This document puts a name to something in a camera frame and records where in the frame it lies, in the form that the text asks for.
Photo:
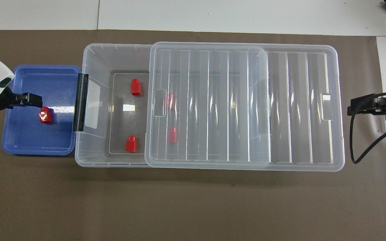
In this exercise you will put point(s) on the clear ribbed plastic lid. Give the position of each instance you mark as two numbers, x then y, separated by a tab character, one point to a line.
240	67

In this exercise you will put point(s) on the brown paper table mat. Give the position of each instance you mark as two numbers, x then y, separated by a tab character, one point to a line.
179	207

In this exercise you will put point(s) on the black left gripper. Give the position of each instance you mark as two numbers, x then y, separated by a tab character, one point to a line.
2	99

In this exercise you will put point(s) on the blue plastic tray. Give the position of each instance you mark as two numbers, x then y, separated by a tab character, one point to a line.
28	140

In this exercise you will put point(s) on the red block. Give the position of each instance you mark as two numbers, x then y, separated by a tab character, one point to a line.
131	144
172	135
135	87
45	115
170	101

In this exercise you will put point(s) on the clear plastic storage box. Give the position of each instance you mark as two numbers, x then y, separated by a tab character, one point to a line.
112	57

